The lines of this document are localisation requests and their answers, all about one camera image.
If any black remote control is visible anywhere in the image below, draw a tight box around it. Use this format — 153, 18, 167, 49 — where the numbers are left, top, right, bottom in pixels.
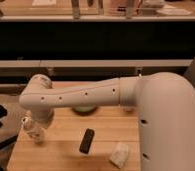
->
79, 129, 95, 154

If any white paper cup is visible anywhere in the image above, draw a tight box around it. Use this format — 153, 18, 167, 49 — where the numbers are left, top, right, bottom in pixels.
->
123, 106, 134, 112

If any clear plastic water bottle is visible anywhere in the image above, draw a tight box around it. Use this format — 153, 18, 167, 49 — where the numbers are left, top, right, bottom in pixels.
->
22, 117, 44, 143

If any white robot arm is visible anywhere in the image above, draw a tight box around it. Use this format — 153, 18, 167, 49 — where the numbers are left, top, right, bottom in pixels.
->
19, 72, 195, 171

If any green bowl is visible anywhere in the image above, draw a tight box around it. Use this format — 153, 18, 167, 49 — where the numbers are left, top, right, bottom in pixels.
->
73, 106, 97, 114

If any white crumpled cloth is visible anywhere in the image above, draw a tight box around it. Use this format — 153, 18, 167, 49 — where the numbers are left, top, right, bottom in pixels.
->
109, 142, 130, 169

